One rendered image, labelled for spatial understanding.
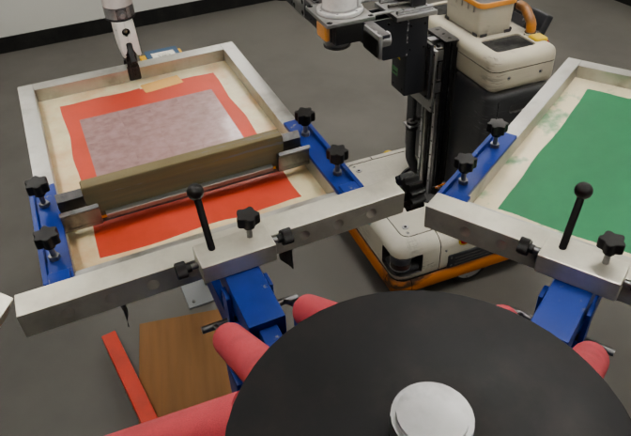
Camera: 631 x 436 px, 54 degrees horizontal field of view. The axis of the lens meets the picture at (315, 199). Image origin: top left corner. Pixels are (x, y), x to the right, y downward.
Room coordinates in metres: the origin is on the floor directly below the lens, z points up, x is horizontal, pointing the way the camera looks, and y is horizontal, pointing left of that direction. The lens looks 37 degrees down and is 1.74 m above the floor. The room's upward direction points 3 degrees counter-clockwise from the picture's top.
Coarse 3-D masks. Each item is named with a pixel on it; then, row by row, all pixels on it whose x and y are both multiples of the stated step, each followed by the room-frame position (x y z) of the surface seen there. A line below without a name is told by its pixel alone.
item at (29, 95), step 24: (216, 48) 1.67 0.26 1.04; (96, 72) 1.55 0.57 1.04; (120, 72) 1.55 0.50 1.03; (144, 72) 1.57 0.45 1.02; (168, 72) 1.60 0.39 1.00; (240, 72) 1.53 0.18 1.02; (24, 96) 1.43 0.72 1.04; (48, 96) 1.48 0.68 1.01; (264, 96) 1.39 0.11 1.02; (24, 120) 1.32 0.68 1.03; (288, 120) 1.27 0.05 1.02; (48, 168) 1.12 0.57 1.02; (312, 168) 1.11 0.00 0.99; (264, 216) 0.94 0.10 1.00; (72, 264) 0.84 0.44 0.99
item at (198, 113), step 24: (144, 96) 1.48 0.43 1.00; (168, 96) 1.47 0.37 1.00; (192, 96) 1.47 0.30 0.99; (216, 96) 1.46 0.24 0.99; (168, 120) 1.35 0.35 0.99; (192, 120) 1.35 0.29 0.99; (216, 120) 1.34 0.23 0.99; (240, 120) 1.34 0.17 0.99; (168, 144) 1.25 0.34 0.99; (192, 144) 1.24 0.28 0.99; (216, 144) 1.24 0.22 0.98; (216, 192) 1.06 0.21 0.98; (240, 192) 1.06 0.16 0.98; (264, 192) 1.06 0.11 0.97; (288, 192) 1.05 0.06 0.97; (216, 216) 0.98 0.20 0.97
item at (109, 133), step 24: (120, 96) 1.48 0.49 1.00; (72, 120) 1.37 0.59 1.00; (96, 120) 1.36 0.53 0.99; (120, 120) 1.36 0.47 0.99; (144, 120) 1.35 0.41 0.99; (72, 144) 1.26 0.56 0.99; (96, 144) 1.26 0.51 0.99; (120, 144) 1.25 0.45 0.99; (144, 144) 1.25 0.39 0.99; (96, 168) 1.16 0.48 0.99; (120, 168) 1.16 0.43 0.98; (120, 216) 0.99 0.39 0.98; (144, 216) 0.99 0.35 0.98; (168, 216) 0.99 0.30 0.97; (192, 216) 0.99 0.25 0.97; (96, 240) 0.93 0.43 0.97; (120, 240) 0.92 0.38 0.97; (144, 240) 0.92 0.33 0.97
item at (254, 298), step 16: (240, 272) 0.74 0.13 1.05; (256, 272) 0.74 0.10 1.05; (240, 288) 0.70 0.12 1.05; (256, 288) 0.70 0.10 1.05; (240, 304) 0.67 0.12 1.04; (256, 304) 0.67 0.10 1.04; (272, 304) 0.67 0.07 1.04; (240, 320) 0.66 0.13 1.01; (256, 320) 0.64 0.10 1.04; (272, 320) 0.64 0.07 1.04; (256, 336) 0.63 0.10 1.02
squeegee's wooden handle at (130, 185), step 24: (240, 144) 1.08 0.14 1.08; (264, 144) 1.09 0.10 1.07; (144, 168) 1.01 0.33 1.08; (168, 168) 1.02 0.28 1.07; (192, 168) 1.03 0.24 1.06; (216, 168) 1.05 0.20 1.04; (240, 168) 1.07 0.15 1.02; (96, 192) 0.96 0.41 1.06; (120, 192) 0.98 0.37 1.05; (144, 192) 1.00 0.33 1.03; (168, 192) 1.01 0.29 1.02
